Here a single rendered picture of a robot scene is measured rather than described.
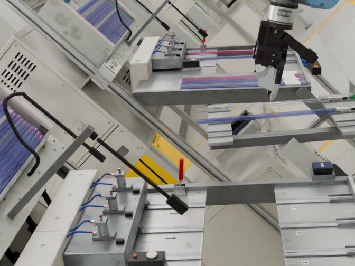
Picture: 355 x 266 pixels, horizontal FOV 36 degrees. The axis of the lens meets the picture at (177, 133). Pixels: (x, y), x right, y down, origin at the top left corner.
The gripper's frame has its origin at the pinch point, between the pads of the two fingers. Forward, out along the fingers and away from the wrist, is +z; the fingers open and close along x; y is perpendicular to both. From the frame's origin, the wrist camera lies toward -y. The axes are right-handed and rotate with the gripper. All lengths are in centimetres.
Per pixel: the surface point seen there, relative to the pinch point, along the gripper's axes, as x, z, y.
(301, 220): 32.8, 20.9, -7.4
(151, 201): 19.7, 29.0, 28.8
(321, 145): -176, 73, -66
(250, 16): -417, 30, -30
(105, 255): 51, 27, 36
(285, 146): -8.7, 18.0, -8.4
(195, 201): 20.8, 26.2, 17.4
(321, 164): 13.8, 13.3, -14.3
